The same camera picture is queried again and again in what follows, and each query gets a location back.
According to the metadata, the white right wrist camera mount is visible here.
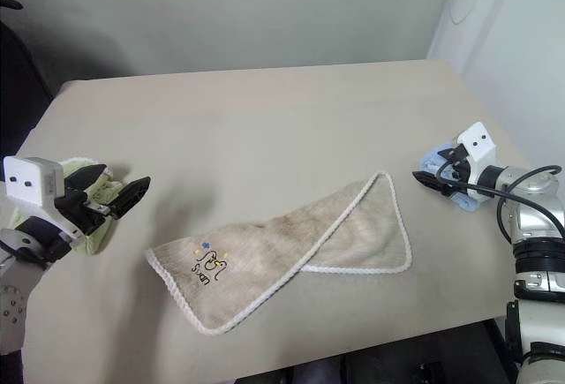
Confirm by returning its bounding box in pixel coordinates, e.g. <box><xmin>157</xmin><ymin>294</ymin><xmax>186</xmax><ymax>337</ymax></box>
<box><xmin>456</xmin><ymin>122</ymin><xmax>499</xmax><ymax>200</ymax></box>

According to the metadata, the green towel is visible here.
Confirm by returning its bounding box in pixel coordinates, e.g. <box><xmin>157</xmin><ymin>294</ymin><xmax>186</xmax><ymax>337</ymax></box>
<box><xmin>7</xmin><ymin>155</ymin><xmax>125</xmax><ymax>257</ymax></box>

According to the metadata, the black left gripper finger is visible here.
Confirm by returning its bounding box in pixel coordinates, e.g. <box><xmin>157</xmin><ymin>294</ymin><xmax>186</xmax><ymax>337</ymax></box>
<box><xmin>64</xmin><ymin>163</ymin><xmax>109</xmax><ymax>192</ymax></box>
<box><xmin>109</xmin><ymin>176</ymin><xmax>152</xmax><ymax>220</ymax></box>

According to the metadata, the beige cloth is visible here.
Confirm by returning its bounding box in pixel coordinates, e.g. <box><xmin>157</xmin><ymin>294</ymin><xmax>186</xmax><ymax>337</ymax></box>
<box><xmin>144</xmin><ymin>171</ymin><xmax>414</xmax><ymax>338</ymax></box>

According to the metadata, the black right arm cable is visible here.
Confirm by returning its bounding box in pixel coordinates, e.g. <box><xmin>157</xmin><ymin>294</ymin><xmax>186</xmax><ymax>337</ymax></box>
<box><xmin>441</xmin><ymin>164</ymin><xmax>564</xmax><ymax>245</ymax></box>

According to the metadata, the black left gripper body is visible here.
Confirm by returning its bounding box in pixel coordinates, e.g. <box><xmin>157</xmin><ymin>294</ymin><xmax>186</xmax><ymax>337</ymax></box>
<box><xmin>55</xmin><ymin>189</ymin><xmax>121</xmax><ymax>237</ymax></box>

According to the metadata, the blue cloth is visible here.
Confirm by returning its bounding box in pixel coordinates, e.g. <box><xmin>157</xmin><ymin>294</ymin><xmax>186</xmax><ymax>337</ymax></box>
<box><xmin>418</xmin><ymin>138</ymin><xmax>492</xmax><ymax>215</ymax></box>

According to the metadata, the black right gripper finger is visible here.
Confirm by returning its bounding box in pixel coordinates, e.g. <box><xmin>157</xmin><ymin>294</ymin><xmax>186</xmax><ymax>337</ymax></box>
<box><xmin>411</xmin><ymin>170</ymin><xmax>448</xmax><ymax>192</ymax></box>
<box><xmin>440</xmin><ymin>145</ymin><xmax>469</xmax><ymax>164</ymax></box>

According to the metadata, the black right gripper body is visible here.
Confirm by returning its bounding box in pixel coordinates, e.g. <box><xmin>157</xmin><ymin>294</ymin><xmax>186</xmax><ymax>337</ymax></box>
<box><xmin>435</xmin><ymin>158</ymin><xmax>475</xmax><ymax>197</ymax></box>

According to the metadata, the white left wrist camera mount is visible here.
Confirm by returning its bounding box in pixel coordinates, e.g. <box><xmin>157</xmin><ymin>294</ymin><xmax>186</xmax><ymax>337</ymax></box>
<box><xmin>3</xmin><ymin>155</ymin><xmax>85</xmax><ymax>251</ymax></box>

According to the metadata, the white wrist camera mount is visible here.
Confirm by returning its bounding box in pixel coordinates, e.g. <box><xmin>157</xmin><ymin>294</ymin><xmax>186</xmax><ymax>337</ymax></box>
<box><xmin>456</xmin><ymin>122</ymin><xmax>499</xmax><ymax>200</ymax></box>
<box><xmin>3</xmin><ymin>155</ymin><xmax>85</xmax><ymax>251</ymax></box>

